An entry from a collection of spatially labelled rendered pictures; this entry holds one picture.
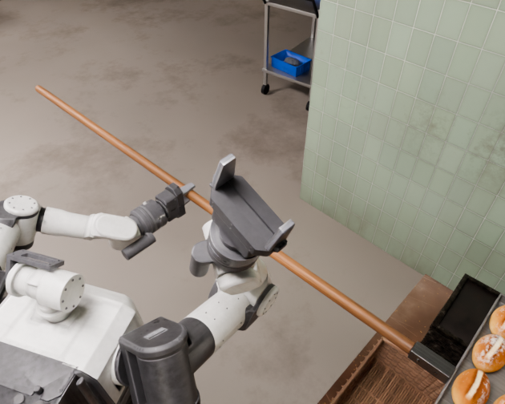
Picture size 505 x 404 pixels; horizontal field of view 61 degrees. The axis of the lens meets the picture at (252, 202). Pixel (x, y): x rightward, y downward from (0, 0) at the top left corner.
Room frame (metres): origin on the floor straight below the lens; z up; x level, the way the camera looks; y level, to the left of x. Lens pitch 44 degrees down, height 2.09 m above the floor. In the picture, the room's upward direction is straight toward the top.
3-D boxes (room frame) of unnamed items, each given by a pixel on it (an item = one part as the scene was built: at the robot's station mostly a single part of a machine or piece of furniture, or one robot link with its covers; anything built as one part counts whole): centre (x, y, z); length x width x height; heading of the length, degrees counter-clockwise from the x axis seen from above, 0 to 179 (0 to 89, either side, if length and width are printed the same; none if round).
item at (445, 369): (0.42, -0.39, 1.20); 0.09 x 0.04 x 0.03; 47
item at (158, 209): (0.89, 0.27, 1.19); 0.12 x 0.10 x 0.13; 136
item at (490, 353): (0.44, -0.52, 1.21); 0.10 x 0.07 x 0.05; 135
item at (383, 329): (1.03, 0.27, 1.19); 1.71 x 0.03 x 0.03; 47
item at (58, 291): (0.42, 0.35, 1.47); 0.10 x 0.07 x 0.09; 73
